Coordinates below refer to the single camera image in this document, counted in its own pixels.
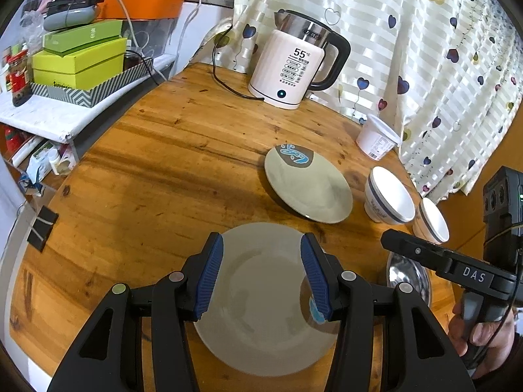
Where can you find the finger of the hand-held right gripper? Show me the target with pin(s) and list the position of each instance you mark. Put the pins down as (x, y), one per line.
(412, 251)

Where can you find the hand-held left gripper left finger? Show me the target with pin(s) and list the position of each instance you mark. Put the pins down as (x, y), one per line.
(210, 269)

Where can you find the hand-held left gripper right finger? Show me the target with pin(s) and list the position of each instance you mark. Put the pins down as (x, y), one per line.
(314, 271)

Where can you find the stainless steel bowl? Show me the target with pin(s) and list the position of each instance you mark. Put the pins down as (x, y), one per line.
(404, 277)

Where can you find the white bowl blue stripe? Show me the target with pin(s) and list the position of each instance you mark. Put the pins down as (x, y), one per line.
(392, 196)
(435, 220)

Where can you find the pale green plate blue motif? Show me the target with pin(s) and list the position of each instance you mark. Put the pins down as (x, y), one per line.
(310, 188)
(253, 294)

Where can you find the person's right forearm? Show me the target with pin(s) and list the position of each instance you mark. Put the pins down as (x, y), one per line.
(515, 359)

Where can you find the person's right hand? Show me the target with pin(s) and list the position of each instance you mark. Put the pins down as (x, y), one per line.
(500, 335)

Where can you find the wooden cabinet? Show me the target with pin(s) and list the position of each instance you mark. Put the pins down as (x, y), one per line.
(465, 212)

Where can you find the white plastic tub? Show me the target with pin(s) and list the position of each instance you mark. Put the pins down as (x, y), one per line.
(374, 141)

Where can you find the black binder clip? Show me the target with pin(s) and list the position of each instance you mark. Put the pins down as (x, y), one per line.
(39, 239)
(47, 215)

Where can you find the small white bottle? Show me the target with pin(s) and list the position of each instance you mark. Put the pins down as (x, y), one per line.
(54, 162)

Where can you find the striped curtain with hearts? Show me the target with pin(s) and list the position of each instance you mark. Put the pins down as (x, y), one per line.
(408, 49)

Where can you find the grey striped cardboard box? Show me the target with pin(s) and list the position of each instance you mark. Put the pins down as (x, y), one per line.
(81, 96)

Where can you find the white shelf board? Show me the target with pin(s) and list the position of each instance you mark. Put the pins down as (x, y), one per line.
(41, 118)

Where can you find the lime green cardboard box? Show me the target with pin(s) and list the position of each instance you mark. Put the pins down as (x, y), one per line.
(77, 65)

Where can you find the dark green cardboard box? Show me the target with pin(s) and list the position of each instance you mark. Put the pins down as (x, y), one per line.
(81, 34)

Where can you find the red label jar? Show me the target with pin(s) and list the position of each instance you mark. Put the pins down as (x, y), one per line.
(19, 77)

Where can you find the clear storage box orange lid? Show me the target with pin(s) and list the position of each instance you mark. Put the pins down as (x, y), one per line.
(143, 6)

